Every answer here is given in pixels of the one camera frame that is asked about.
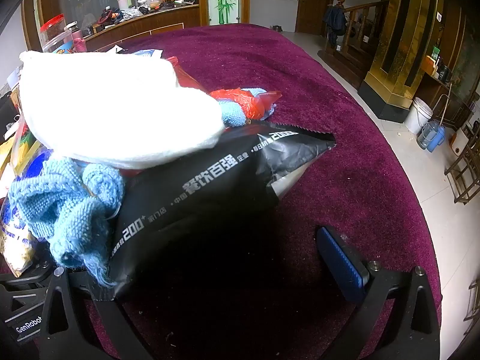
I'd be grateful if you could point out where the dark hanging jacket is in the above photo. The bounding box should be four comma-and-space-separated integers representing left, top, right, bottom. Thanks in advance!
323, 5, 347, 47

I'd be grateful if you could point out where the red plastic bag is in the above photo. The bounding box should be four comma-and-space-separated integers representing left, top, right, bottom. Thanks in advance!
210, 87, 283, 121

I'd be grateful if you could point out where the blue knitted cloth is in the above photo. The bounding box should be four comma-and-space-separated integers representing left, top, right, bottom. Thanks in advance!
8, 157, 126, 289

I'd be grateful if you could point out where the wooden side table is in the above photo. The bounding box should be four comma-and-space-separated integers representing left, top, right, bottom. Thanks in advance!
416, 56, 473, 128

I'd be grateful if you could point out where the wooden chair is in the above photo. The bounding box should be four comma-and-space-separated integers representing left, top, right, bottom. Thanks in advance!
444, 139, 480, 205

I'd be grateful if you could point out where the pink white cup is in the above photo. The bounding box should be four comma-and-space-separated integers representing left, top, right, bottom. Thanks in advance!
72, 32, 88, 54

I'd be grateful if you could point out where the white bucket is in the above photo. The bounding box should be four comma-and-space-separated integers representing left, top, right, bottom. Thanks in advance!
404, 97, 434, 135

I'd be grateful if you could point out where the clear bag with blue print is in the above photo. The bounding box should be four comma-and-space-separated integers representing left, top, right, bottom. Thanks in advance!
17, 146, 55, 181

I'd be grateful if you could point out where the clear pack of coloured strips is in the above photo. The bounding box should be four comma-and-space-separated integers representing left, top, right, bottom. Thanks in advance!
13, 122, 38, 154

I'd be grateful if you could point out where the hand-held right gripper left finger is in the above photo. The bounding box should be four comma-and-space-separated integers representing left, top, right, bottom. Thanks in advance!
39, 268, 152, 360

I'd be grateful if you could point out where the gold pillar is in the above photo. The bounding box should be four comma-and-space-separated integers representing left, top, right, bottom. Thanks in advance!
358, 0, 451, 121

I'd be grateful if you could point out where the white blue flat packet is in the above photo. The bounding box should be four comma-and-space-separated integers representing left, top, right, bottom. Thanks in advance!
129, 49, 164, 60

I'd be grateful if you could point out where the light blue cloth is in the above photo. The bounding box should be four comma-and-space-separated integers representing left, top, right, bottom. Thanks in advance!
215, 87, 278, 128

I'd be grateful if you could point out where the red foil packet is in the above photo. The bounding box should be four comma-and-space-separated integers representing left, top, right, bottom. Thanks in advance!
165, 56, 216, 100

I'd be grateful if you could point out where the blue water jug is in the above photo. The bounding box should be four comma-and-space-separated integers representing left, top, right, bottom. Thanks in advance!
417, 120, 447, 153

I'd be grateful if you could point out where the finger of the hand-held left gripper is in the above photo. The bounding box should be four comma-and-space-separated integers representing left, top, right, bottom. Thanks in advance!
0, 260, 53, 289

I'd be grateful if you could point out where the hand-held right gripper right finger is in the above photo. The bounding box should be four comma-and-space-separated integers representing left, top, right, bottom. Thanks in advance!
317, 226, 441, 360

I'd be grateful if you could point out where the clear jar blue label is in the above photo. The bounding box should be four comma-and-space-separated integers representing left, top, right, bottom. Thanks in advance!
42, 39, 77, 54

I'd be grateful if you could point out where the wooden staircase railing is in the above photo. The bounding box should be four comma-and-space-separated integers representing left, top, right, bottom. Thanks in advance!
317, 0, 391, 83

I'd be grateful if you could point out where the white towel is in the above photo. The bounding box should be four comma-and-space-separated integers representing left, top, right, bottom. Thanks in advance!
19, 50, 225, 169

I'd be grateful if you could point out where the black foil bag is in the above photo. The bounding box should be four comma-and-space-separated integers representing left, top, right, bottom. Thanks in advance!
107, 120, 337, 302

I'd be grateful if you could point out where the wooden door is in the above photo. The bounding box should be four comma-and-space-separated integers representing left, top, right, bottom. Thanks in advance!
296, 0, 338, 36

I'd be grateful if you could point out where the tall clear jar red lid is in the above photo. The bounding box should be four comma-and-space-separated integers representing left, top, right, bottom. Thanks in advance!
39, 14, 74, 44

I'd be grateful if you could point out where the purple tablecloth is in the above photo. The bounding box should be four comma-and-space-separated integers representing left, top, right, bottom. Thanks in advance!
0, 22, 445, 360

